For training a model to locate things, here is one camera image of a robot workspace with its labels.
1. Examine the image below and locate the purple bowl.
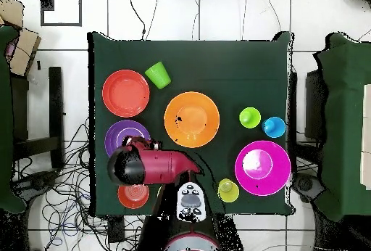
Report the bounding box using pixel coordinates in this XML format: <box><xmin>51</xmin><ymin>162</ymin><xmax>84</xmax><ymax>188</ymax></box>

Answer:
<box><xmin>104</xmin><ymin>119</ymin><xmax>152</xmax><ymax>158</ymax></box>

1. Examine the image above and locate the large orange bowl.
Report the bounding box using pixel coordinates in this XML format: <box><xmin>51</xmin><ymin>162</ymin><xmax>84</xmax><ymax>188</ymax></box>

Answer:
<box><xmin>163</xmin><ymin>91</ymin><xmax>221</xmax><ymax>149</ymax></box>

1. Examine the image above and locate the wide red-orange bowl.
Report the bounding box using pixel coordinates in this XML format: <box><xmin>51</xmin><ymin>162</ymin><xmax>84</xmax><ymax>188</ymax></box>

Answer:
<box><xmin>101</xmin><ymin>69</ymin><xmax>151</xmax><ymax>118</ymax></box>

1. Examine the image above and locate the small orange bowl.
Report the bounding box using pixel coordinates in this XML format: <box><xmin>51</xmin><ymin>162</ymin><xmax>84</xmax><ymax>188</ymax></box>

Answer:
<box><xmin>117</xmin><ymin>183</ymin><xmax>151</xmax><ymax>210</ymax></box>

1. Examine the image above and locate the black power strip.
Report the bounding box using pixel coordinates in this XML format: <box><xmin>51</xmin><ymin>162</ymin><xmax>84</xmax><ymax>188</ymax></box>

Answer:
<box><xmin>107</xmin><ymin>215</ymin><xmax>126</xmax><ymax>244</ymax></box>

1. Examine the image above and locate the yellow cup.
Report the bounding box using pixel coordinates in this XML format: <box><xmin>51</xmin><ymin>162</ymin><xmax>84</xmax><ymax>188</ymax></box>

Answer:
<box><xmin>217</xmin><ymin>178</ymin><xmax>241</xmax><ymax>204</ymax></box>

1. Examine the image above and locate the dark green tablecloth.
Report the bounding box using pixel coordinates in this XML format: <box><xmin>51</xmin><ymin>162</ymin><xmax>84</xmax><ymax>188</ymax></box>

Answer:
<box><xmin>87</xmin><ymin>31</ymin><xmax>294</xmax><ymax>217</ymax></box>

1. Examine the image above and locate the lime green cup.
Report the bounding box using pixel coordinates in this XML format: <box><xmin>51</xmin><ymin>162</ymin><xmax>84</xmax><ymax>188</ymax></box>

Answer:
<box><xmin>238</xmin><ymin>106</ymin><xmax>262</xmax><ymax>129</ymax></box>

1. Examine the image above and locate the black stand base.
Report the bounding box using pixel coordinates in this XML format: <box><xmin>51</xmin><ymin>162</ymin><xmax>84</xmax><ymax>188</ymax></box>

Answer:
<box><xmin>11</xmin><ymin>169</ymin><xmax>60</xmax><ymax>201</ymax></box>
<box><xmin>291</xmin><ymin>172</ymin><xmax>325</xmax><ymax>204</ymax></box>

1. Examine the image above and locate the large pink bowl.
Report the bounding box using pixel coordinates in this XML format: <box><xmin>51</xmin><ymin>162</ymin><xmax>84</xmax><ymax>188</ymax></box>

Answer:
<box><xmin>234</xmin><ymin>139</ymin><xmax>292</xmax><ymax>197</ymax></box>

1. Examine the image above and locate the blue cup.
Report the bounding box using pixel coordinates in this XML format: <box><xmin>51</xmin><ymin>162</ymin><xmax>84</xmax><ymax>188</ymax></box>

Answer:
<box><xmin>261</xmin><ymin>116</ymin><xmax>287</xmax><ymax>139</ymax></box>

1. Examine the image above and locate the green cloth covered table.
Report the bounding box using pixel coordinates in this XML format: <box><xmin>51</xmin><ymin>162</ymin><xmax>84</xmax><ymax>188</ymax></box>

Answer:
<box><xmin>0</xmin><ymin>25</ymin><xmax>28</xmax><ymax>215</ymax></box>
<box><xmin>313</xmin><ymin>32</ymin><xmax>371</xmax><ymax>223</ymax></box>

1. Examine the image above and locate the cardboard box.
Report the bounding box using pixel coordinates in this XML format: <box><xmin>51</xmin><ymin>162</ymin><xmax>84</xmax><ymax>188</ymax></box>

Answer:
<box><xmin>8</xmin><ymin>28</ymin><xmax>42</xmax><ymax>77</ymax></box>
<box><xmin>0</xmin><ymin>0</ymin><xmax>25</xmax><ymax>29</ymax></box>

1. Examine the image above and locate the white box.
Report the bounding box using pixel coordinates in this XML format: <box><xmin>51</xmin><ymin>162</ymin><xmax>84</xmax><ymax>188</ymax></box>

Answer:
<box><xmin>359</xmin><ymin>83</ymin><xmax>371</xmax><ymax>191</ymax></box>

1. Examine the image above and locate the black chair frame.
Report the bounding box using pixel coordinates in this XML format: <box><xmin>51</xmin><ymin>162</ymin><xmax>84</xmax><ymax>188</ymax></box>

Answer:
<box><xmin>10</xmin><ymin>65</ymin><xmax>65</xmax><ymax>170</ymax></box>

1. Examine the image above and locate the black cable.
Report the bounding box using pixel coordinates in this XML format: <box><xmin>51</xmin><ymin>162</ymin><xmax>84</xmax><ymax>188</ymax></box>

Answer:
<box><xmin>126</xmin><ymin>0</ymin><xmax>146</xmax><ymax>41</ymax></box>

